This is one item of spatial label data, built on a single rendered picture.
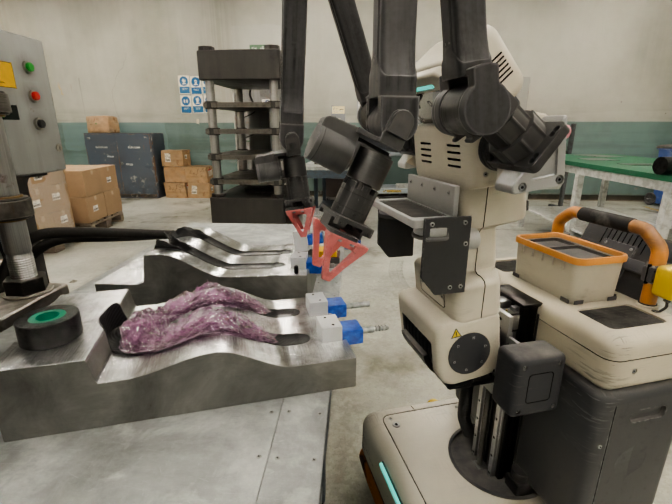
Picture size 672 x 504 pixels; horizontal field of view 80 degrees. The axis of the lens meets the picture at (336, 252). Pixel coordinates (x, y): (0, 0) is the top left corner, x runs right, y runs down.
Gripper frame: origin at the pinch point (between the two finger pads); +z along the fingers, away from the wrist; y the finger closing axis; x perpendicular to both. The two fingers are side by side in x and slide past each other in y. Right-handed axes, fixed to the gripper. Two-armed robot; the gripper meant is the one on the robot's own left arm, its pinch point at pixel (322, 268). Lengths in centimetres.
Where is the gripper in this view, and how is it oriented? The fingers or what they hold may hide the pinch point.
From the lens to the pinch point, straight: 64.2
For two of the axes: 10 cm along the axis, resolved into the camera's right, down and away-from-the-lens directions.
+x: 8.7, 3.5, 3.4
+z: -4.2, 8.9, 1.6
